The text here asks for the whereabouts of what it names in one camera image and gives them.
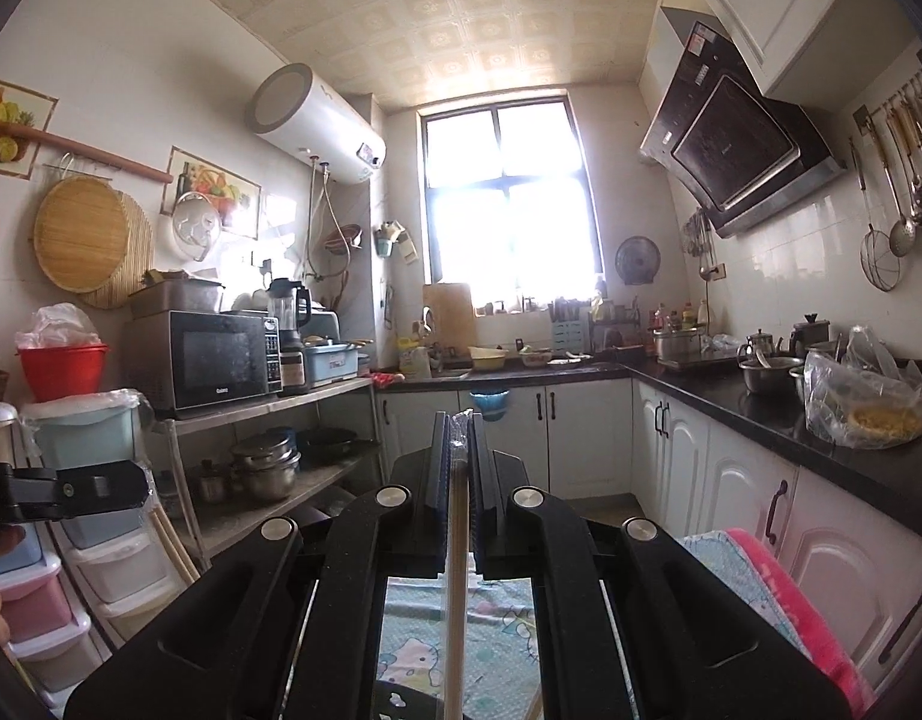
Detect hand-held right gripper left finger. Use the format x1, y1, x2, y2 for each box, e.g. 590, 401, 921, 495
63, 411, 453, 720

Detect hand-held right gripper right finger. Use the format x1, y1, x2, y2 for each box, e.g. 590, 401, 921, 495
467, 412, 852, 720

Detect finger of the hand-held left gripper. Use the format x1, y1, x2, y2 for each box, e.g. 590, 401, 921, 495
11, 463, 151, 522

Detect row of hanging kitchen utensils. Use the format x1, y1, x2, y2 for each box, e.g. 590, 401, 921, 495
873, 67, 922, 260

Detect person's left hand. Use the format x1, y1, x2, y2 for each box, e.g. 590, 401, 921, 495
0, 526, 27, 642

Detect pink and white drawer tower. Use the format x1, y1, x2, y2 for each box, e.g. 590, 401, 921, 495
0, 401, 94, 695

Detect blue hanging basin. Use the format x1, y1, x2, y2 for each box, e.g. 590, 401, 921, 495
468, 386, 511, 422

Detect red plastic basin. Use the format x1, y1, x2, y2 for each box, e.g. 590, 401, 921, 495
16, 343, 109, 404

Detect black frying pan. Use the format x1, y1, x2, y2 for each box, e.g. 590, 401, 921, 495
296, 427, 379, 466

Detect cartoon cat printed cloth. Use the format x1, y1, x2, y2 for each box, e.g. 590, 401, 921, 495
375, 529, 807, 720

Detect metal kitchen shelf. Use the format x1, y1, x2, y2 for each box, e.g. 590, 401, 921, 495
149, 377, 383, 575

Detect crumpled clear plastic bag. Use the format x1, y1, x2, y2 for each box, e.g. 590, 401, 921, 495
14, 304, 102, 350

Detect stacked steel pots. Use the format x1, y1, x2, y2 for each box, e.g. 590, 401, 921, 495
230, 427, 303, 503

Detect black microwave oven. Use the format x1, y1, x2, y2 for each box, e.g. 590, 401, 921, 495
123, 309, 283, 421

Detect wooden cutting board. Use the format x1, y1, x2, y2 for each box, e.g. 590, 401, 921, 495
422, 283, 477, 361

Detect pastel knife block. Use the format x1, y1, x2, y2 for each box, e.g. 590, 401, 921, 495
551, 298, 591, 352

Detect dark rectangular container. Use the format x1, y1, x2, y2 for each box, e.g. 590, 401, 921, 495
129, 277, 226, 317

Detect dish rack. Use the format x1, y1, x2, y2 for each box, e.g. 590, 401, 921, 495
590, 319, 657, 357

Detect round straw mat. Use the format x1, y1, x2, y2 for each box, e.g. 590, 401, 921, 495
78, 191, 158, 310

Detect black blender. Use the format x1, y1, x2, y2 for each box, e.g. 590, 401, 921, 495
266, 277, 313, 395

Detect round bamboo tray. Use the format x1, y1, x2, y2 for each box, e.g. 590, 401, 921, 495
33, 176, 128, 293

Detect steel cooking pot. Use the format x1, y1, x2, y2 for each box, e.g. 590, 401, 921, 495
652, 326, 706, 361

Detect white lower kitchen cabinets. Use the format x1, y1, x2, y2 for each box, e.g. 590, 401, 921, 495
375, 379, 922, 698

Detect black kitchen countertop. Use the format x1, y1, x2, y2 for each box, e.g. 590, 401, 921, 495
371, 356, 922, 537

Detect small white fan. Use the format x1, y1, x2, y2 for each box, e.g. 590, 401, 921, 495
168, 191, 226, 263

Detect kitchen window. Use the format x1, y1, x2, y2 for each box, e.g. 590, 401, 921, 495
420, 97, 604, 308

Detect wooden rolling pin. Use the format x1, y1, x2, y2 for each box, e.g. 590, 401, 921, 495
0, 124, 175, 185

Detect pink towel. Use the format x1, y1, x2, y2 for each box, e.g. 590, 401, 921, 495
723, 527, 878, 720

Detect hanging ladles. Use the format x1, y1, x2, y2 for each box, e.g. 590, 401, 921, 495
682, 206, 721, 282

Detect plastic bag with food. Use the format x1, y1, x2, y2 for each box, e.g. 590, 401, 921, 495
804, 326, 922, 451

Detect white water heater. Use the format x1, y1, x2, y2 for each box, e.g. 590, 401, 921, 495
251, 62, 388, 185

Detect black range hood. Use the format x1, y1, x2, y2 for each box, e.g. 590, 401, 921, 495
639, 7, 848, 239

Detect white upper cabinets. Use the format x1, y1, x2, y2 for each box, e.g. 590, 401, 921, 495
678, 0, 916, 95

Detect wall-mounted brush holder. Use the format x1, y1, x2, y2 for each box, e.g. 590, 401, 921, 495
375, 219, 419, 265

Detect dark round wall fan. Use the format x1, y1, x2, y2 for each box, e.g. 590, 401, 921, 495
615, 236, 661, 287

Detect fruit wall poster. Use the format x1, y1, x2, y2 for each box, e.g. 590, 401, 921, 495
0, 75, 59, 181
161, 146, 263, 241

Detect wire mesh strainer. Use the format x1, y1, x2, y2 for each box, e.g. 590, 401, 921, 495
849, 136, 903, 292

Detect wall utensil rail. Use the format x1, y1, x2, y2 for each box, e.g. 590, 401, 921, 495
851, 41, 922, 128

